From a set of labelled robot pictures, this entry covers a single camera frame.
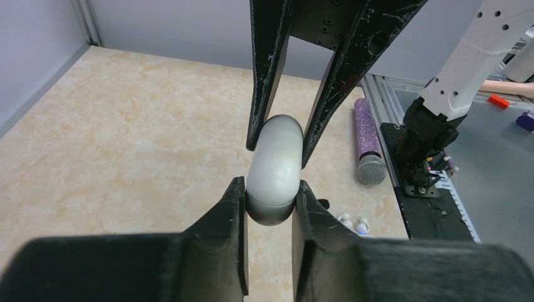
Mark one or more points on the purple glitter microphone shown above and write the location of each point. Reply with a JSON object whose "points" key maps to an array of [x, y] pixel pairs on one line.
{"points": [[371, 170]]}

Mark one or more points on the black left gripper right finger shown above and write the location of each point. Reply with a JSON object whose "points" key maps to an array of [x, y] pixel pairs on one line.
{"points": [[332, 263]]}

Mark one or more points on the white oval charging case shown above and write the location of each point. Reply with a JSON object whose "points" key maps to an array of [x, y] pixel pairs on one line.
{"points": [[273, 180]]}

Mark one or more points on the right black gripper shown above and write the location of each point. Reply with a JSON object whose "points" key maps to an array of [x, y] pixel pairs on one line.
{"points": [[358, 31]]}

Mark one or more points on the white clip earbud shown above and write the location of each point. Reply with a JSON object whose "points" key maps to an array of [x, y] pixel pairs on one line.
{"points": [[344, 218], [362, 226]]}

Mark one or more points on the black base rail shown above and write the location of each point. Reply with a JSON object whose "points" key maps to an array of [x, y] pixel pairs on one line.
{"points": [[429, 204]]}

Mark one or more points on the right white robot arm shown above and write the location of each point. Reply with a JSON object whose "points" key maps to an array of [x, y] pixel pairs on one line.
{"points": [[432, 119]]}

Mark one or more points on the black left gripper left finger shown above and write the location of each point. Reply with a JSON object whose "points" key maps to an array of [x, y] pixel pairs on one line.
{"points": [[205, 262]]}

